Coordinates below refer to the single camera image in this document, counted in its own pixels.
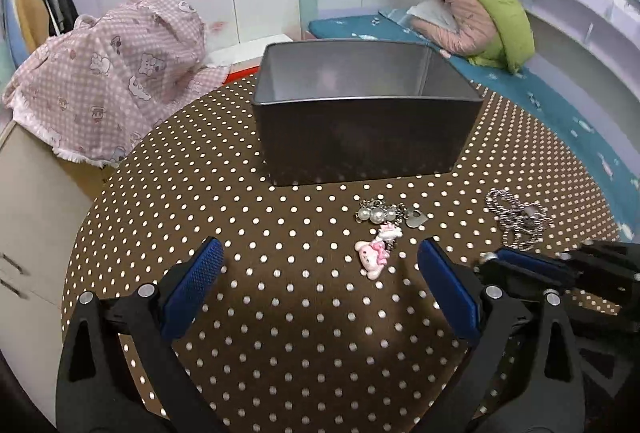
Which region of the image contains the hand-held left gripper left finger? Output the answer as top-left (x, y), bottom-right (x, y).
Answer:
top-left (54, 235), bottom-right (231, 433)

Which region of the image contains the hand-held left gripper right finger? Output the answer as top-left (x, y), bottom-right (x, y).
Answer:
top-left (417, 238), bottom-right (587, 433)

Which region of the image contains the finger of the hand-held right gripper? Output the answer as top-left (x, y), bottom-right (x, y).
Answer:
top-left (555, 239), bottom-right (640, 275)
top-left (477, 247), bottom-right (586, 301)

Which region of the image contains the silver ball chain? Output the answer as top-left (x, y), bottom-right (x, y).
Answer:
top-left (485, 187), bottom-right (555, 250)

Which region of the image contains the pearl and pink bunny keychain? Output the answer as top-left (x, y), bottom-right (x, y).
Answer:
top-left (354, 197), bottom-right (431, 282)

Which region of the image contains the grey metal box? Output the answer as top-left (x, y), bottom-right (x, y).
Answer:
top-left (250, 40), bottom-right (485, 188)

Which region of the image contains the brown polka dot tablecloth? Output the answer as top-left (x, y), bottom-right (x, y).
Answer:
top-left (61, 73), bottom-right (627, 433)

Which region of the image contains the beige cabinet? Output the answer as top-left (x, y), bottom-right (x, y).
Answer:
top-left (0, 120), bottom-right (109, 425)

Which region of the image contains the red stool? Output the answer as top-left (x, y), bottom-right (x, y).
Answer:
top-left (222, 65), bottom-right (261, 86)

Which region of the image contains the pink printed cloth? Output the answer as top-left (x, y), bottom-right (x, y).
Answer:
top-left (1, 0), bottom-right (231, 169)

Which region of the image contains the red and white box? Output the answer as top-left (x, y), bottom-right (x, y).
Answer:
top-left (204, 33), bottom-right (294, 69)

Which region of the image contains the white pillow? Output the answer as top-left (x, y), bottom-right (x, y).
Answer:
top-left (405, 0), bottom-right (459, 34)

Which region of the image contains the light blue hanging garment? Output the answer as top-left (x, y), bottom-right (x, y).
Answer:
top-left (0, 0), bottom-right (31, 69)

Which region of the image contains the yellow hanging garment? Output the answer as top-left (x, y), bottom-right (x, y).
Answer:
top-left (11, 0), bottom-right (56, 54)

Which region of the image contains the lavender wall shelf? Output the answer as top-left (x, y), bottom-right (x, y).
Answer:
top-left (440, 0), bottom-right (640, 154)

